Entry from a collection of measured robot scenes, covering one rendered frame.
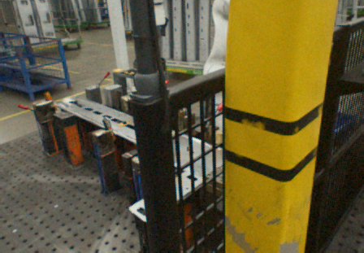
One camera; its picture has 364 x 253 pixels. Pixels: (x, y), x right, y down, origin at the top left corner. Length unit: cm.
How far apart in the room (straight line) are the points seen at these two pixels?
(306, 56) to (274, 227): 23
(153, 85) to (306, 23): 17
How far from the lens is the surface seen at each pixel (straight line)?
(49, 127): 210
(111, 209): 157
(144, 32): 32
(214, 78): 41
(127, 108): 182
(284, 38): 35
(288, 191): 42
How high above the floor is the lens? 166
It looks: 23 degrees down
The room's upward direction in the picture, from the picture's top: 4 degrees counter-clockwise
